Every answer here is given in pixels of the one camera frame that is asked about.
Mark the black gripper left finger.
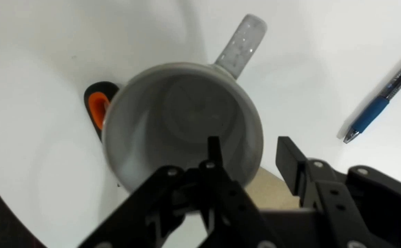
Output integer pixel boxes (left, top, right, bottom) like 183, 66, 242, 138
77, 135, 279, 248

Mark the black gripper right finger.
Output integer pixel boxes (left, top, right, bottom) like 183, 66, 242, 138
274, 135, 401, 248

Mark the grey ceramic mug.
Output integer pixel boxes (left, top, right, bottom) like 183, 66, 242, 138
101, 12, 268, 194

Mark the blue pen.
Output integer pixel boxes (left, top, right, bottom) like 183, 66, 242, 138
336, 36, 401, 146

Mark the orange handled bar clamp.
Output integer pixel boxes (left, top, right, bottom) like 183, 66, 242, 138
82, 80, 121, 142

